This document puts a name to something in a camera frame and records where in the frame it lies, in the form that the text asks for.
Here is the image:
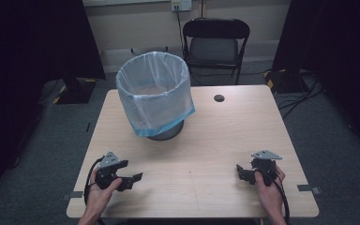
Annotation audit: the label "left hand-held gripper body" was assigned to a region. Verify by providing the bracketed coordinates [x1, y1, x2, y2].
[94, 151, 122, 190]

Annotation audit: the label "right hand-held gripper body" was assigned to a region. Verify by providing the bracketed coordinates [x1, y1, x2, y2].
[250, 149, 283, 188]

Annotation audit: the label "grey trash bin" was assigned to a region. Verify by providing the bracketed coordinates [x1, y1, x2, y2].
[145, 119, 186, 142]

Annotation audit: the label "bin with blue liner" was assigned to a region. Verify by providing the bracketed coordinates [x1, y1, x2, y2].
[115, 51, 197, 138]

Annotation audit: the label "person's left hand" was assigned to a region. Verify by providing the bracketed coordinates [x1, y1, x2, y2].
[85, 166, 124, 218]

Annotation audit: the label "person's right hand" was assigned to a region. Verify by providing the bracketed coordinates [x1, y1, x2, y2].
[254, 165, 287, 218]

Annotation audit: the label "grey tape strip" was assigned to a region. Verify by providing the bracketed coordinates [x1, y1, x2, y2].
[296, 184, 322, 196]
[60, 190, 85, 202]

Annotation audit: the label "black stand base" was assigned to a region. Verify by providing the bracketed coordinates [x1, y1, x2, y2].
[52, 77, 98, 106]

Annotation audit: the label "black box with yellow tape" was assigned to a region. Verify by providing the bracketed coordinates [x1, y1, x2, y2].
[262, 68, 311, 95]

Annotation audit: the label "black folding chair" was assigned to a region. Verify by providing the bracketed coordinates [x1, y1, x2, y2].
[182, 17, 251, 86]

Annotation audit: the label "dark curtain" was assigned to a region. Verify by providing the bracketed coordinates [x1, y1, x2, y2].
[0, 0, 107, 217]
[271, 0, 360, 148]

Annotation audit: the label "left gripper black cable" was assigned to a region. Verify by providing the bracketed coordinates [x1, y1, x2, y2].
[82, 156, 107, 225]

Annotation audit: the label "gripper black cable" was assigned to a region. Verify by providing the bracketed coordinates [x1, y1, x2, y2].
[262, 170, 292, 225]
[82, 156, 107, 225]

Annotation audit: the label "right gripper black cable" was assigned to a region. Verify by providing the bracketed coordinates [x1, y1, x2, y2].
[262, 170, 292, 225]

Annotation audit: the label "black floor cables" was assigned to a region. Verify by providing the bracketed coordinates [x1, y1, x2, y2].
[277, 70, 324, 120]

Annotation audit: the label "black wall socket cable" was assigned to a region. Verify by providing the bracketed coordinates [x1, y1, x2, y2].
[175, 6, 186, 54]

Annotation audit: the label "white wall socket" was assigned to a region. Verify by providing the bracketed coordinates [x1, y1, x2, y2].
[171, 0, 193, 13]

